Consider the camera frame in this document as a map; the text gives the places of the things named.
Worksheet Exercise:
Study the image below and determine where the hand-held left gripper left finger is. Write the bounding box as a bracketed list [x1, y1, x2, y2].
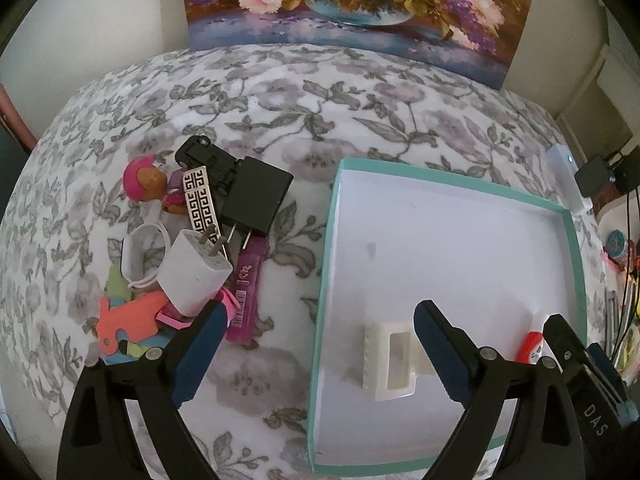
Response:
[56, 299, 236, 480]

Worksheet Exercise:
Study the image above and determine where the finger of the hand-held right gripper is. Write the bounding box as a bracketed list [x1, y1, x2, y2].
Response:
[543, 313, 593, 391]
[586, 342, 640, 427]

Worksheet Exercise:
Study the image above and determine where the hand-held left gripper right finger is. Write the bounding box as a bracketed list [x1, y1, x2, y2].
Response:
[413, 299, 588, 480]

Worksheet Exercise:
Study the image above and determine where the red and white glue bottle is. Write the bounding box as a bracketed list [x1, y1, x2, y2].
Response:
[515, 310, 551, 366]

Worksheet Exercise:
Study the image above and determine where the blue foam shape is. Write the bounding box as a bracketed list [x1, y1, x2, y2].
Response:
[102, 337, 177, 367]

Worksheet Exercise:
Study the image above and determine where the white wall charger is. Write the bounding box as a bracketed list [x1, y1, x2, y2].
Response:
[159, 224, 233, 317]

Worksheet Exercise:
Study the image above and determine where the green foam shape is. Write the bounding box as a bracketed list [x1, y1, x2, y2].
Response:
[107, 265, 131, 306]

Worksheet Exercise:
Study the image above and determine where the teal shallow box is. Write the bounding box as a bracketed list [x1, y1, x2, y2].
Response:
[306, 157, 587, 477]

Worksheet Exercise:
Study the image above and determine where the white ring holder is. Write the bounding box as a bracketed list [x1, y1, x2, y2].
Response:
[121, 222, 171, 288]

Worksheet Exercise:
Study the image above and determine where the pink foam shape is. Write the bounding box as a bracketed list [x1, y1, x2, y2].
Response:
[157, 285, 241, 332]

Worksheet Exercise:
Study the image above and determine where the bundle of pens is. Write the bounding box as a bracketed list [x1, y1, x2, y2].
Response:
[604, 280, 640, 376]

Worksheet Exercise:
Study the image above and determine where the white hair claw clip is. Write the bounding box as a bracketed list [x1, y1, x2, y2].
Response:
[362, 321, 436, 402]

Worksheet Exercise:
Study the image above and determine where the pink pencil lead case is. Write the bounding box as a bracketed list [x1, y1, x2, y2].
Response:
[226, 236, 268, 343]

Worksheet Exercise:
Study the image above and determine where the round colourful tin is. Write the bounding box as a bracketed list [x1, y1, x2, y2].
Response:
[605, 230, 630, 261]

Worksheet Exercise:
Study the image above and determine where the patterned metal bar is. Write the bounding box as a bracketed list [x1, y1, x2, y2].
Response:
[181, 165, 223, 250]

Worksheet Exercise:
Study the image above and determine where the white plastic device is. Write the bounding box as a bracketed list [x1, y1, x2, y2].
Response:
[546, 144, 591, 213]

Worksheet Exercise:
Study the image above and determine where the black power adapter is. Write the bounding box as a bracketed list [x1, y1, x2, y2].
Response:
[575, 156, 617, 196]

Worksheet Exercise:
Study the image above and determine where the pink toy figure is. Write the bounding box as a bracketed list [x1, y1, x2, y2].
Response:
[123, 156, 188, 215]

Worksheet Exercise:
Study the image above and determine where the black plastic clip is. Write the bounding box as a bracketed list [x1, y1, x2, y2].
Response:
[175, 135, 241, 201]

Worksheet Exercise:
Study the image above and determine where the grey floral blanket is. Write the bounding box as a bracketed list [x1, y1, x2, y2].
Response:
[0, 44, 608, 480]

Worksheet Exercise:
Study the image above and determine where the reddish brown furniture edge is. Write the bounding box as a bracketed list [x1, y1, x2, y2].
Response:
[0, 84, 40, 148]

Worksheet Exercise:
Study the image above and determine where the floral still life painting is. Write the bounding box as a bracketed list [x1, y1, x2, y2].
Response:
[180, 0, 538, 90]

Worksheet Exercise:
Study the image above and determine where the black wall charger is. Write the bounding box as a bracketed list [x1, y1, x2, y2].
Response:
[220, 156, 295, 251]

